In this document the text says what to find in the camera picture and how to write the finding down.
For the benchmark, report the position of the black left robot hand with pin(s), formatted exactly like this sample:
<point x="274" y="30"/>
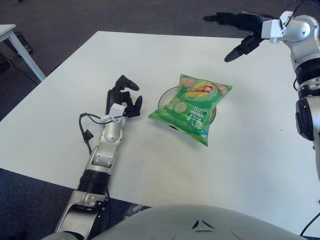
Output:
<point x="112" y="96"/>

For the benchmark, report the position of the grey robot torso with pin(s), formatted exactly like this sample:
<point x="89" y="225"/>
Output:
<point x="200" y="225"/>

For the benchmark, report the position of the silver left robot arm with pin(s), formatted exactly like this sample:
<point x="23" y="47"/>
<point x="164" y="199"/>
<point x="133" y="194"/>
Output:
<point x="110" y="130"/>

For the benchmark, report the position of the dark object on floor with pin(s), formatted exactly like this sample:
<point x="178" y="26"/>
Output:
<point x="23" y="40"/>

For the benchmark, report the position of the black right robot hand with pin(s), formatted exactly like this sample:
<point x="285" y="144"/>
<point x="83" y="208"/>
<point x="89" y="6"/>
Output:
<point x="250" y="23"/>

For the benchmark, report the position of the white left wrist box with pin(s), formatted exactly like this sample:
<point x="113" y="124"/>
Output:
<point x="117" y="110"/>

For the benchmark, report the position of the white plate black rim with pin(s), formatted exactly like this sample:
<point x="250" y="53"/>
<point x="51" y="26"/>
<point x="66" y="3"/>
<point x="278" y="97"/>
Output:
<point x="165" y="96"/>

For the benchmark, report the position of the white side table leg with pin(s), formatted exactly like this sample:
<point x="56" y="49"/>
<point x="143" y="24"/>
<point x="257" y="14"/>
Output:
<point x="25" y="52"/>

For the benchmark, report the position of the green snack chips bag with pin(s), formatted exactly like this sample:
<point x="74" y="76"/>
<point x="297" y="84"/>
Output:
<point x="190" y="112"/>

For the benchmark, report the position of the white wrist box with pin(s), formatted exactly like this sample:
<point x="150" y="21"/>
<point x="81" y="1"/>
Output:
<point x="117" y="110"/>
<point x="271" y="28"/>

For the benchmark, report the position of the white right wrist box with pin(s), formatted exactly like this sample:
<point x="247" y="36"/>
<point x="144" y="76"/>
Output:
<point x="271" y="28"/>

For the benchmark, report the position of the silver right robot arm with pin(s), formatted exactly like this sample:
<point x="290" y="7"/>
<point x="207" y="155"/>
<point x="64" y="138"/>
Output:
<point x="302" y="32"/>

